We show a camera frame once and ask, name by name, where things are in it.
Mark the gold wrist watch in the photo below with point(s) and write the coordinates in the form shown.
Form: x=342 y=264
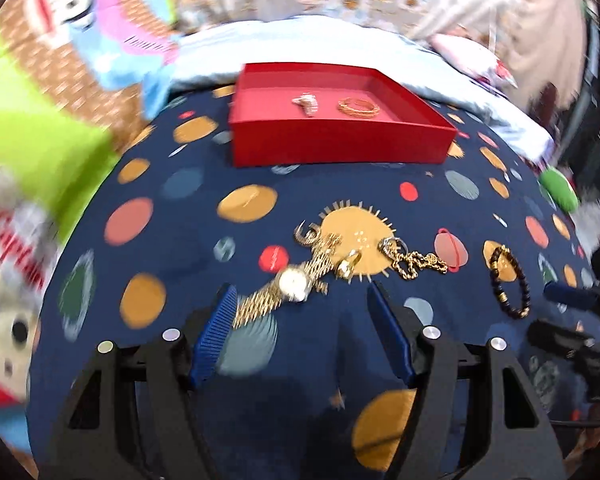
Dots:
x=292 y=282

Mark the gold bangle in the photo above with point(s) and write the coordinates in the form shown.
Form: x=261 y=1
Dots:
x=350 y=111

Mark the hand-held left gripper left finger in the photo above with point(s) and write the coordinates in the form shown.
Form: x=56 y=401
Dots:
x=215 y=332

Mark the light blue pillow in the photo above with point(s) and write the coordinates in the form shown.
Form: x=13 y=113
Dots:
x=330 y=40

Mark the gold hoop earring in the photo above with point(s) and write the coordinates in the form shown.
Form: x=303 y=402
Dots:
x=298 y=234

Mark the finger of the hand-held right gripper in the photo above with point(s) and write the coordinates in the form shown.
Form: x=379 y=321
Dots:
x=570 y=296
x=555 y=336

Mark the colourful cartoon monkey blanket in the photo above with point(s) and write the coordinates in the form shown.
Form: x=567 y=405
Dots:
x=40 y=85

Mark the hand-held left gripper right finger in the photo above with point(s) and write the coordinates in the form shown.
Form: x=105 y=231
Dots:
x=390 y=332

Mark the green plush toy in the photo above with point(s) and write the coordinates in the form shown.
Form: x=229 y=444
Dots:
x=559 y=189

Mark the red cardboard box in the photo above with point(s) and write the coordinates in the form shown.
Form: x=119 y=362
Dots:
x=340 y=135

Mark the navy planet print blanket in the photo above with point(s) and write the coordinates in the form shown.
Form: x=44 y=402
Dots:
x=190 y=240

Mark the pink plush pillow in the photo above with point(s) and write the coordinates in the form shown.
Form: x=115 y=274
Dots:
x=470 y=57

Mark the beige curtain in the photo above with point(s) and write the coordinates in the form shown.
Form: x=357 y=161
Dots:
x=530 y=20

